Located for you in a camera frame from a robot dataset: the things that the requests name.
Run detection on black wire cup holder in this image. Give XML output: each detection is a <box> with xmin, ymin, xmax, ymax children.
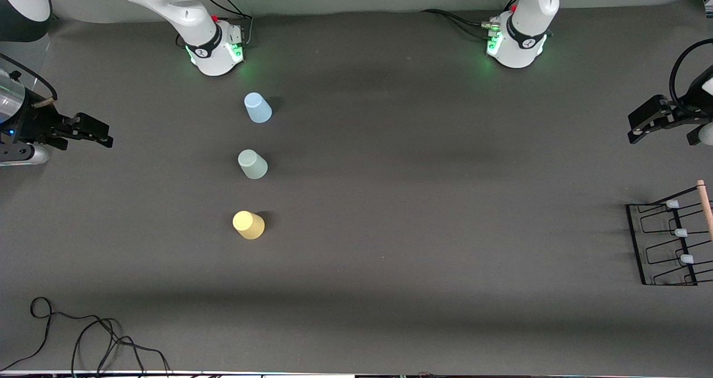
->
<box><xmin>625</xmin><ymin>180</ymin><xmax>713</xmax><ymax>286</ymax></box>

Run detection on pale green plastic cup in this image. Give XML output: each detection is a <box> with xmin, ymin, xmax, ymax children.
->
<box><xmin>238</xmin><ymin>149</ymin><xmax>268</xmax><ymax>180</ymax></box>

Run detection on yellow plastic cup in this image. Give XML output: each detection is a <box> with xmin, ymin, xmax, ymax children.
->
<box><xmin>232</xmin><ymin>210</ymin><xmax>266</xmax><ymax>240</ymax></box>

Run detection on light blue plastic cup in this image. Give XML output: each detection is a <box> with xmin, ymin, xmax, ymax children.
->
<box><xmin>244</xmin><ymin>92</ymin><xmax>273</xmax><ymax>124</ymax></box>

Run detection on dark grey table mat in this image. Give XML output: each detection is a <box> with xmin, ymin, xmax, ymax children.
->
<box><xmin>0</xmin><ymin>0</ymin><xmax>713</xmax><ymax>374</ymax></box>

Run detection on loose black cable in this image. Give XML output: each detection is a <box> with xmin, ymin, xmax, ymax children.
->
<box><xmin>0</xmin><ymin>297</ymin><xmax>173</xmax><ymax>374</ymax></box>

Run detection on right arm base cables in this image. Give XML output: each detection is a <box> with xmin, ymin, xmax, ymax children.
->
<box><xmin>205</xmin><ymin>0</ymin><xmax>255</xmax><ymax>47</ymax></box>

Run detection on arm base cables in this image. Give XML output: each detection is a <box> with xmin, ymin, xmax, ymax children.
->
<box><xmin>205</xmin><ymin>0</ymin><xmax>255</xmax><ymax>47</ymax></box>
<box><xmin>421</xmin><ymin>9</ymin><xmax>497</xmax><ymax>40</ymax></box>

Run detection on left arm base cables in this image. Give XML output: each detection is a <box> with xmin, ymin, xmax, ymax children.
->
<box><xmin>421</xmin><ymin>9</ymin><xmax>497</xmax><ymax>40</ymax></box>

